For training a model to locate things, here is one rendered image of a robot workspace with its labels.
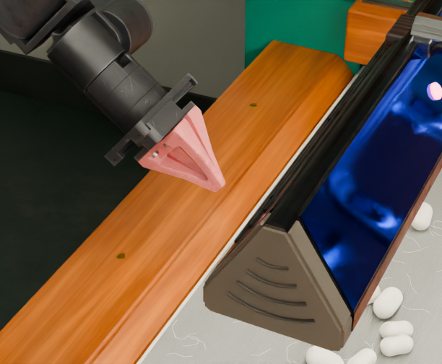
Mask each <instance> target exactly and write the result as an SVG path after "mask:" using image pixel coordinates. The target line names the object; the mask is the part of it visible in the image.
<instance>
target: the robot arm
mask: <svg viewBox="0 0 442 364"><path fill-rule="evenodd" d="M53 16H54V17H53ZM52 17H53V18H52ZM51 18H52V19H51ZM49 20H50V21H49ZM48 21H49V22H48ZM47 22H48V23H47ZM46 23H47V24H46ZM44 25H45V26H44ZM43 26H44V27H43ZM42 27H43V28H42ZM41 28H42V29H41ZM40 29H41V30H40ZM152 31H153V19H152V15H151V13H150V11H149V9H148V8H147V6H146V5H145V4H144V3H143V2H142V1H141V0H0V34H1V35H2V36H3V37H4V38H5V39H6V40H7V41H8V43H9V44H10V45H11V44H13V43H15V44H16V45H17V46H18V47H19V48H20V49H21V50H22V52H23V53H24V54H25V55H27V54H29V53H30V52H32V51H34V50H35V49H36V48H37V47H39V46H41V45H42V44H44V42H46V41H47V39H49V38H50V37H51V36H52V38H53V44H52V45H51V47H50V48H49V49H48V50H47V51H46V52H47V53H48V55H47V57H48V58H49V59H50V60H51V61H52V62H53V63H54V64H55V65H56V66H57V67H58V68H59V69H60V70H61V71H62V72H63V73H64V74H65V75H66V76H67V77H68V78H69V79H70V80H71V81H72V82H73V83H74V84H75V85H76V86H77V87H78V88H79V89H80V90H81V91H82V92H83V93H84V94H86V96H87V97H88V98H89V99H90V100H91V101H92V102H93V103H94V104H95V105H96V106H97V107H98V108H99V109H100V110H101V111H102V112H103V113H104V114H105V115H106V116H107V117H108V118H109V119H110V120H111V121H112V122H113V123H114V124H115V125H116V126H117V127H118V128H119V129H120V130H121V131H122V132H123V133H124V134H125V136H124V137H123V138H122V139H121V140H120V141H119V142H118V143H117V144H116V145H115V146H114V147H113V148H112V149H111V150H110V151H109V152H108V153H107V154H106V155H105V156H104V157H105V158H106V159H107V160H108V161H109V162H110V163H111V164H112V165H113V166H115V165H116V164H117V163H118V162H120V161H121V160H122V159H123V158H124V157H125V154H126V153H127V152H128V151H129V150H130V149H131V148H132V147H133V146H134V145H135V144H136V145H137V146H138V147H140V146H142V147H143V148H142V149H141V150H140V151H139V152H138V153H137V154H136V155H135V156H134V159H135V160H136V161H137V162H138V163H139V164H140V165H141V166H142V167H143V168H148V169H150V170H155V171H157V172H161V173H165V174H168V175H170V176H175V177H178V178H182V179H184V180H187V181H190V182H192V183H195V184H196V185H198V186H201V187H203V188H206V189H208V190H210V191H213V192H217V191H219V190H220V189H221V188H222V187H223V186H224V185H225V179H224V178H223V176H222V173H221V170H220V167H219V165H218V164H217V161H216V158H215V156H214V153H213V151H212V146H211V144H210V141H209V137H208V133H207V129H206V126H205V123H204V119H203V116H202V112H201V110H200V109H199V108H198V107H197V106H196V105H195V104H194V103H193V102H192V101H190V102H189V103H188V104H187V105H186V106H185V107H184V108H183V109H182V110H181V109H180V108H179V107H178V106H177V105H176V103H177V102H178V101H179V100H180V99H181V98H182V97H183V96H184V95H185V94H186V93H188V92H189V91H190V90H191V89H192V88H193V87H194V86H195V85H196V84H197V83H198V82H197V81H196V80H195V79H194V78H193V77H192V76H191V75H190V74H189V73H188V74H187V75H186V76H185V77H184V78H183V79H182V80H181V81H180V82H179V83H178V84H177V85H176V86H175V87H174V88H173V89H172V90H171V91H170V92H167V91H166V90H165V89H164V88H163V87H162V86H161V85H160V84H159V83H158V82H157V81H156V80H155V79H154V78H153V77H152V76H151V75H150V74H149V73H148V72H147V71H146V70H145V69H144V68H143V67H142V66H141V65H140V64H139V63H138V62H137V61H136V60H135V59H134V58H133V57H132V56H131V54H133V53H134V52H135V51H136V50H138V49H139V48H140V47H141V46H143V45H144V44H145V43H146V42H147V41H148V40H149V39H150V37H151V35H152ZM180 147H181V148H182V149H183V150H184V151H185V152H186V153H187V154H188V155H189V156H190V157H191V158H192V159H193V160H194V161H195V162H196V163H197V164H196V163H195V162H194V161H193V160H192V159H191V158H190V157H189V156H188V155H187V154H186V153H185V152H184V151H183V150H182V149H181V148H180Z"/></svg>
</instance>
